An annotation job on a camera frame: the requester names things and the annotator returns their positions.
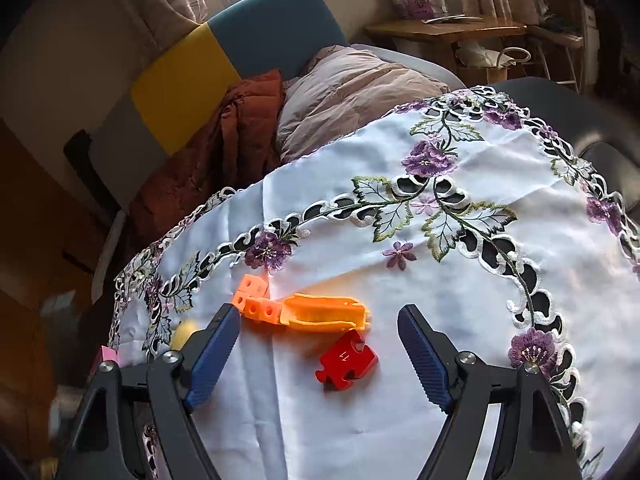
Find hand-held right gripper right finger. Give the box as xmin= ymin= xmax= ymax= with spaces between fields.
xmin=397 ymin=304 xmax=583 ymax=480

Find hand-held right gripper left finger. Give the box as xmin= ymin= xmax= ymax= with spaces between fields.
xmin=60 ymin=305 xmax=242 ymax=480

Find red puzzle piece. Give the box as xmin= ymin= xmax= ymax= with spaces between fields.
xmin=314 ymin=329 xmax=379 ymax=391

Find orange plastic clip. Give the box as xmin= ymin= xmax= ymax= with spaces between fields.
xmin=279 ymin=292 xmax=372 ymax=334

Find yellow plastic toy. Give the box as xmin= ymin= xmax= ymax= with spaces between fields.
xmin=171 ymin=322 xmax=199 ymax=350

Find orange linking cubes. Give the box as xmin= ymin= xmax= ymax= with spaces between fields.
xmin=231 ymin=274 xmax=285 ymax=329

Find white curved bar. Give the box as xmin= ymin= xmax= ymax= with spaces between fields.
xmin=91 ymin=209 xmax=127 ymax=306

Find white floral embroidered tablecloth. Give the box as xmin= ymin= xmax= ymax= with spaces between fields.
xmin=107 ymin=85 xmax=640 ymax=480

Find brown quilted jacket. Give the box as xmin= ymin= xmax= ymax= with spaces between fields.
xmin=127 ymin=70 xmax=287 ymax=258

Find pinkish-grey pillow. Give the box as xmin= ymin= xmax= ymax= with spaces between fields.
xmin=274 ymin=45 xmax=467 ymax=164

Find grey yellow blue sofa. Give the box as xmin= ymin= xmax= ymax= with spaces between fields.
xmin=89 ymin=0 xmax=351 ymax=161

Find white bag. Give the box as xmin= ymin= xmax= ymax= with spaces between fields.
xmin=454 ymin=42 xmax=532 ymax=70

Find wooden desk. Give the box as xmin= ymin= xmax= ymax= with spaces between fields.
xmin=362 ymin=16 xmax=529 ymax=77

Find papers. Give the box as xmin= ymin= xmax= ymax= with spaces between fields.
xmin=421 ymin=13 xmax=484 ymax=26

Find purple printed box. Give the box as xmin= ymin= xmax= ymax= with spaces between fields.
xmin=389 ymin=0 xmax=437 ymax=19

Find white wire rack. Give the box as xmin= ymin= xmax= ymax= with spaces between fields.
xmin=529 ymin=0 xmax=602 ymax=97

